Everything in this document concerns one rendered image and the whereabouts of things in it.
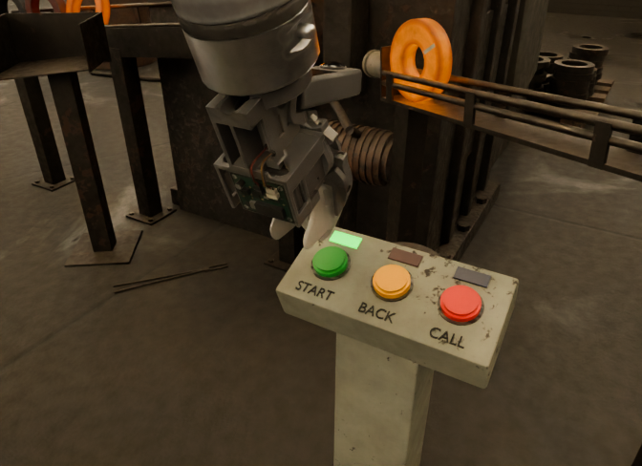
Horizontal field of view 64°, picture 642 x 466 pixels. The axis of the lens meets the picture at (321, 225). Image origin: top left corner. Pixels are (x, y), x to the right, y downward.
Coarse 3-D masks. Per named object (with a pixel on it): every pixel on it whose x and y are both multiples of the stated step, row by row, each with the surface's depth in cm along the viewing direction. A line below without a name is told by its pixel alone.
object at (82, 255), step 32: (0, 32) 141; (32, 32) 147; (64, 32) 148; (96, 32) 141; (0, 64) 140; (32, 64) 146; (64, 64) 142; (96, 64) 140; (64, 96) 144; (64, 128) 148; (96, 160) 159; (96, 192) 159; (96, 224) 165; (96, 256) 167; (128, 256) 167
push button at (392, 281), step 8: (376, 272) 56; (384, 272) 56; (392, 272) 56; (400, 272) 55; (408, 272) 56; (376, 280) 55; (384, 280) 55; (392, 280) 55; (400, 280) 55; (408, 280) 55; (376, 288) 55; (384, 288) 54; (392, 288) 54; (400, 288) 54; (408, 288) 55; (384, 296) 55; (392, 296) 54
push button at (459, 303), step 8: (448, 288) 53; (456, 288) 53; (464, 288) 53; (472, 288) 53; (448, 296) 52; (456, 296) 52; (464, 296) 52; (472, 296) 52; (440, 304) 52; (448, 304) 52; (456, 304) 52; (464, 304) 51; (472, 304) 51; (480, 304) 52; (448, 312) 51; (456, 312) 51; (464, 312) 51; (472, 312) 51; (456, 320) 51; (464, 320) 51
